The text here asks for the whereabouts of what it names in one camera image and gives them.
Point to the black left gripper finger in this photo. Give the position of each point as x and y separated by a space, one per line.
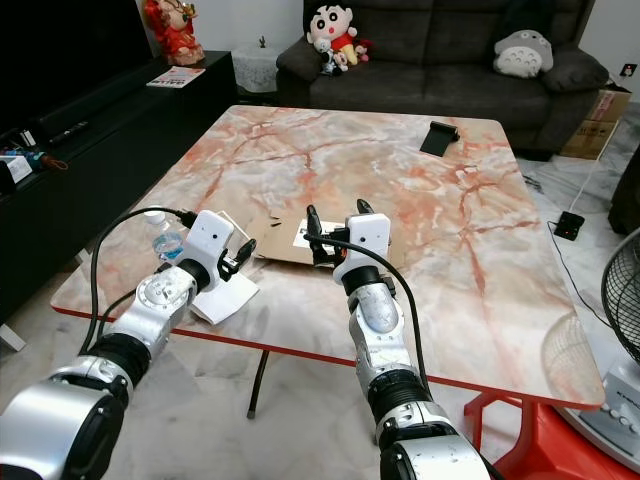
230 277
250 249

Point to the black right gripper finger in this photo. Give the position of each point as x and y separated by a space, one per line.
356 207
313 222

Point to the white tissue pack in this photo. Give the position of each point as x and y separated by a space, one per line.
225 298

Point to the brown cardboard envelope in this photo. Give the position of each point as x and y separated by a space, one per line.
280 235

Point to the clear plastic water bottle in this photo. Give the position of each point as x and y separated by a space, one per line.
165 240

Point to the marble top folding table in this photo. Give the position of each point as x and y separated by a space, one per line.
440 200

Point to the black phone stand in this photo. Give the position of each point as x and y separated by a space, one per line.
438 138

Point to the black TV console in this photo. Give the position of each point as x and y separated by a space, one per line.
100 190

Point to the side table with lace cloth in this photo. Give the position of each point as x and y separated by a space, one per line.
255 68

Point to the cartoon boy plush doll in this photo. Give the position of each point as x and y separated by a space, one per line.
335 40

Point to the dark grey sofa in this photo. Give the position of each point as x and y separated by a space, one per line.
440 60

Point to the red white magazine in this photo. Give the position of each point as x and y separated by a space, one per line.
175 77

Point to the black remote control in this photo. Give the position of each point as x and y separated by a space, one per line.
68 132

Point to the black power adapter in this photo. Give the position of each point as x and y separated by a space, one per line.
570 225

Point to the grey Totoro plush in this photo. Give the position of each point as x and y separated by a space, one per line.
522 55

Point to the red gold figurine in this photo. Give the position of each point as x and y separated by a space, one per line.
175 30

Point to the small white box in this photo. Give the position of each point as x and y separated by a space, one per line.
15 168

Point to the brown cardboard box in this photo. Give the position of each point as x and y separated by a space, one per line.
595 125

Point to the black television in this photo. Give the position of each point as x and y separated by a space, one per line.
60 50

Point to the white floor fan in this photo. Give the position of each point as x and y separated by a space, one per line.
622 300

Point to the red plastic stool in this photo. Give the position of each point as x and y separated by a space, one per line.
550 440

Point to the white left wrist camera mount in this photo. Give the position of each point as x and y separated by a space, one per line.
210 238

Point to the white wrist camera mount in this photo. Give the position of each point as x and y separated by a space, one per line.
368 235
210 238

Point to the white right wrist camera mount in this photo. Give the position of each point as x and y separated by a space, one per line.
368 235

